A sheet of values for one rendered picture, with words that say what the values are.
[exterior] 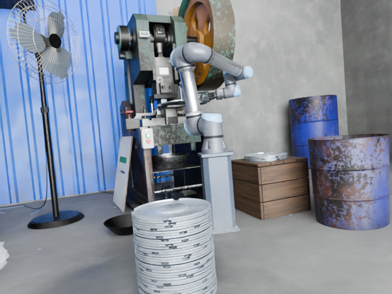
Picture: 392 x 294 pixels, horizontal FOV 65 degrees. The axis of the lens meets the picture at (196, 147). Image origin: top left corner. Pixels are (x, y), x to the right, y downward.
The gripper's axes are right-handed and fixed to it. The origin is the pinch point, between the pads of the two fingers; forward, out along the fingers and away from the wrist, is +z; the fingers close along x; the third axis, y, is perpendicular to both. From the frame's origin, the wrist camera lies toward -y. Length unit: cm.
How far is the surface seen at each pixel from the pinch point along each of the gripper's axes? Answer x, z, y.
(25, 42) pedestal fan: -53, 94, 41
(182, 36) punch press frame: -52, 4, -21
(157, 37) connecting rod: -54, 22, -14
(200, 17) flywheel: -70, -9, -39
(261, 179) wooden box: 58, -41, 21
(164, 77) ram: -23.4, 22.3, -14.4
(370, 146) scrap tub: 45, -99, 40
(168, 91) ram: -11.9, 20.0, -13.2
